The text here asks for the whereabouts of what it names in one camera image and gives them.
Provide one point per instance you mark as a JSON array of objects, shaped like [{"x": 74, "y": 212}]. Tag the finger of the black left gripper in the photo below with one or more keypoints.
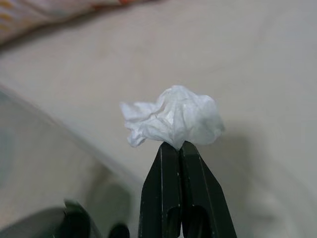
[
  {"x": 79, "y": 220},
  {"x": 120, "y": 231}
]

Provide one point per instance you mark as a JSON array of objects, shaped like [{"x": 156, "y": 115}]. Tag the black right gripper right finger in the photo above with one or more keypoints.
[{"x": 203, "y": 198}]

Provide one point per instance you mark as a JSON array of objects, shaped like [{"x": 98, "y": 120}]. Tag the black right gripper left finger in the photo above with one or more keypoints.
[{"x": 161, "y": 193}]

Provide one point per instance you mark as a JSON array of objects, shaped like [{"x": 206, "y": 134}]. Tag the pink pillow with orange spots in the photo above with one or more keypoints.
[{"x": 37, "y": 15}]

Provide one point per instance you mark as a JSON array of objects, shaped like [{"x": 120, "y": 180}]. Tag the white tissue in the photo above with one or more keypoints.
[{"x": 178, "y": 116}]

